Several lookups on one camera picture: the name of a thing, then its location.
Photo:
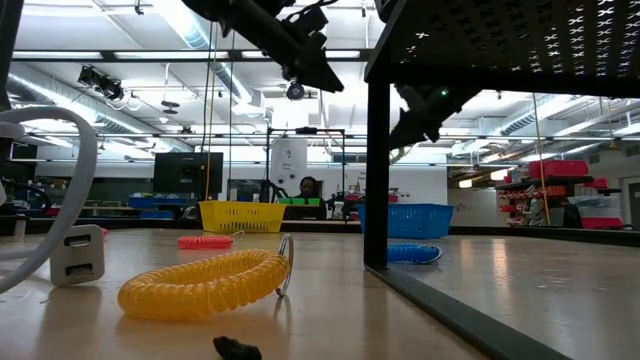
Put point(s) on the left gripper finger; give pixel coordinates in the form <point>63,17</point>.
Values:
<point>315,72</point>

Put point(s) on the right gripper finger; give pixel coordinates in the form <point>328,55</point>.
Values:
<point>415,132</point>

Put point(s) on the blue coil wristband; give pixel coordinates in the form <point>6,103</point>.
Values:
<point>412,253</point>

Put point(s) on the yellow plastic basket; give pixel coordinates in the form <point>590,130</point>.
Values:
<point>242,216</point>

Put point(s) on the red-orange coil wristband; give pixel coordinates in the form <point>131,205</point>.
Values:
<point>205,242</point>

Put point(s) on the yellow-orange coil wristband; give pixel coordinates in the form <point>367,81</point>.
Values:
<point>200,287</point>

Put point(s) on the black background robot arm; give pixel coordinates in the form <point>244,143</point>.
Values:
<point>340,204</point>

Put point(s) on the black perforated metal shelf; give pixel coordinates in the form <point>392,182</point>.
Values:
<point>500,60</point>

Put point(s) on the blue plastic basket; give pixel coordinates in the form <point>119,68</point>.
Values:
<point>420,220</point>

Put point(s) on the white cabinet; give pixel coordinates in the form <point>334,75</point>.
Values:
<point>289,160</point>

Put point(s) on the person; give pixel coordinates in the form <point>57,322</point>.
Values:
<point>308,187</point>

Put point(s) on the green bins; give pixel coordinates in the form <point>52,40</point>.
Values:
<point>300,201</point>

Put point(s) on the storage rack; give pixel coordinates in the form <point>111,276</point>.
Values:
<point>545,181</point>

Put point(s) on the red storage bin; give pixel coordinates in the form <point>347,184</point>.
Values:
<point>559,169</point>
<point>602,223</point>

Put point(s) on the black monitor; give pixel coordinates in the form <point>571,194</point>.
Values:
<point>187,175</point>

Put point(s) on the black spotlight cluster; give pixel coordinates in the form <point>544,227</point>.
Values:
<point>107,89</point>

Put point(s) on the small blue bin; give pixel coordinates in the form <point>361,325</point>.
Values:
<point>145,202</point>

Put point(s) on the small black crumb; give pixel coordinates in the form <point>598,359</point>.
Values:
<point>235,349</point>

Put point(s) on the white USB charger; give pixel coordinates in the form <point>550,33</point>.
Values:
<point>77,255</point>

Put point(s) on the black round ceiling camera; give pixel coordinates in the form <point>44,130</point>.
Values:
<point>296,92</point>

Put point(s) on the black stand frame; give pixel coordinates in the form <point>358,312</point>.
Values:
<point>306,131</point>

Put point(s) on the black aluminium rig frame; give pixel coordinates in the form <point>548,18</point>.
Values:
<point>340,227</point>

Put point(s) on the silver ventilation duct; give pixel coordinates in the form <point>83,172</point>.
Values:
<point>75,102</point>

